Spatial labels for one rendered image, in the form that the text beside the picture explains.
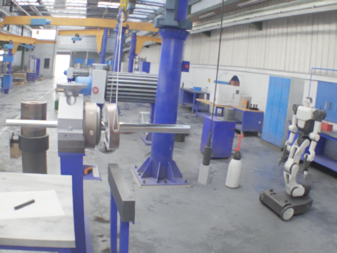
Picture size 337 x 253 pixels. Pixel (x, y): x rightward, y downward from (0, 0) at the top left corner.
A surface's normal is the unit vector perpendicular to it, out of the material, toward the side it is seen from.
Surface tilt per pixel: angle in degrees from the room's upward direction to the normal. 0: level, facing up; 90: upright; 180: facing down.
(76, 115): 45
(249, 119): 90
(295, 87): 90
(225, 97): 90
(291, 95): 90
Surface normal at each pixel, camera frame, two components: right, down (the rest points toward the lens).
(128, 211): 0.32, 0.21
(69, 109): 0.29, -0.54
